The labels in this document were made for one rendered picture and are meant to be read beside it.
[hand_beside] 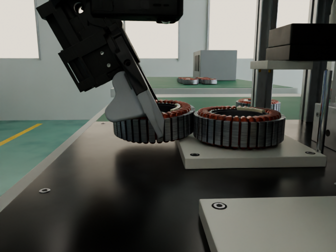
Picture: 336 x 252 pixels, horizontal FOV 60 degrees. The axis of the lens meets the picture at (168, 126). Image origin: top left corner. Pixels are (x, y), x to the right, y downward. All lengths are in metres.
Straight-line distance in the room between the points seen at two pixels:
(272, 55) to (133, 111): 0.19
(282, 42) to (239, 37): 4.68
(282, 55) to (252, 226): 0.23
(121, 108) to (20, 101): 5.01
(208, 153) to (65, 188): 0.15
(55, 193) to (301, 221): 0.19
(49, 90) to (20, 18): 1.16
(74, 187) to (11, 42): 5.08
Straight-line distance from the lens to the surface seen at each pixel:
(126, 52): 0.34
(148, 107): 0.33
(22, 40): 5.26
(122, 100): 0.34
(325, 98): 0.35
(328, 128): 0.43
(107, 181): 0.28
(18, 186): 0.36
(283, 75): 5.31
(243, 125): 0.32
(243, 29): 5.09
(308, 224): 0.20
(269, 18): 0.58
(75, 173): 0.31
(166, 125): 0.35
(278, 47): 0.39
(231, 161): 0.31
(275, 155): 0.33
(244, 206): 0.21
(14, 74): 5.32
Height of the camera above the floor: 0.87
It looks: 12 degrees down
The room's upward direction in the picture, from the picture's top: straight up
